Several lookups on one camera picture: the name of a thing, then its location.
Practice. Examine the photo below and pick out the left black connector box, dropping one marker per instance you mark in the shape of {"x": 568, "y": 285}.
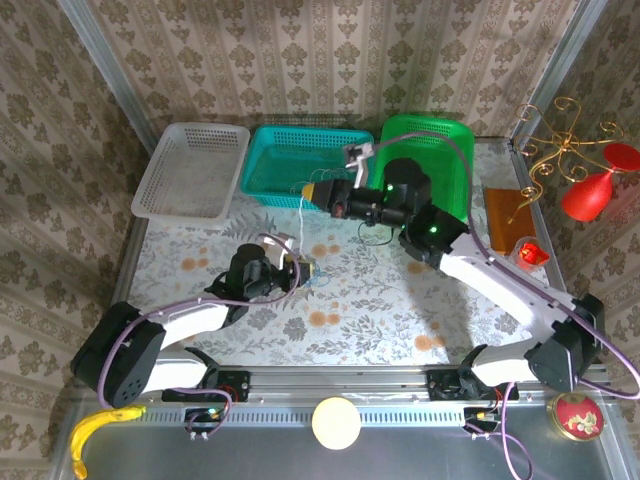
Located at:
{"x": 200, "y": 415}

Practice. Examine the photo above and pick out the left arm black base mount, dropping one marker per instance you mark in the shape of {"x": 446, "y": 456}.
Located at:
{"x": 237, "y": 385}

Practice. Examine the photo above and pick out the white plastic basket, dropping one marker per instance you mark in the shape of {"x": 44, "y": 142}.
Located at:
{"x": 190, "y": 170}

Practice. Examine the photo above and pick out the floral tablecloth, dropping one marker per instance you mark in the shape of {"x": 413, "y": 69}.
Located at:
{"x": 350, "y": 320}

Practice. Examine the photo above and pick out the teal plastic basket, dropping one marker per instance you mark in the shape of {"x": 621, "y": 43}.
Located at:
{"x": 280, "y": 165}

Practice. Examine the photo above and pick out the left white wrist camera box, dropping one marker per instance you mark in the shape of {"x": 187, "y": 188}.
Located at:
{"x": 282, "y": 245}

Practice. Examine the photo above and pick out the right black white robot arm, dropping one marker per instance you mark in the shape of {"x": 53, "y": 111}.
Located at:
{"x": 500, "y": 280}

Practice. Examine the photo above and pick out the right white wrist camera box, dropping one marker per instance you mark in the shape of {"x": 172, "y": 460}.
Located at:
{"x": 361, "y": 170}

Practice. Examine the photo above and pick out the clear cup with red contents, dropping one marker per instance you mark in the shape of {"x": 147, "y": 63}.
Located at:
{"x": 530, "y": 256}

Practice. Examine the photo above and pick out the aluminium extrusion rail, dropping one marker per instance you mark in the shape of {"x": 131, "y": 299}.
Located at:
{"x": 340, "y": 382}

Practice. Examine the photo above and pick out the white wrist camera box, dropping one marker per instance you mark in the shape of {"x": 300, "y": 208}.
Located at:
{"x": 361, "y": 170}
{"x": 282, "y": 245}

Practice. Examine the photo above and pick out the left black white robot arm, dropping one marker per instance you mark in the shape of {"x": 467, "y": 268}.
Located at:
{"x": 190, "y": 320}

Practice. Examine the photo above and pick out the right black connector box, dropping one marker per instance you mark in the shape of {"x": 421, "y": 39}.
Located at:
{"x": 475, "y": 416}

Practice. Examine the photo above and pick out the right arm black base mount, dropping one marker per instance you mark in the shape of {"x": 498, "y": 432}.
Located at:
{"x": 440, "y": 387}

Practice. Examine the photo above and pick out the black connector box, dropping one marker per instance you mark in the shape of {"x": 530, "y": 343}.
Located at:
{"x": 475, "y": 416}
{"x": 200, "y": 415}

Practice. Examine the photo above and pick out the aluminium frame post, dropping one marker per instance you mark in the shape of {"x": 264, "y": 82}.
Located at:
{"x": 557, "y": 75}
{"x": 109, "y": 75}

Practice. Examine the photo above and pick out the green plastic basket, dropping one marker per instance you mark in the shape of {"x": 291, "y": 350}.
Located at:
{"x": 445, "y": 175}

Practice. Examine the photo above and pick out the cream round ball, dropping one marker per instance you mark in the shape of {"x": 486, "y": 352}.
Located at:
{"x": 336, "y": 422}

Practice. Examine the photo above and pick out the red goblet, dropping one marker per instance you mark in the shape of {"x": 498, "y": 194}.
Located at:
{"x": 587, "y": 195}

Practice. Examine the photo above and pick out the orange wooden board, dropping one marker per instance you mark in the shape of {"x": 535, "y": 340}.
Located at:
{"x": 505, "y": 215}

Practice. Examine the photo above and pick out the yellow banana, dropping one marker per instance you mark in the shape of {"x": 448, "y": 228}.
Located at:
{"x": 100, "y": 420}

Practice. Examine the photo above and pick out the red round tin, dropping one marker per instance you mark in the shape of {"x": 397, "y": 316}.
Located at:
{"x": 575, "y": 420}

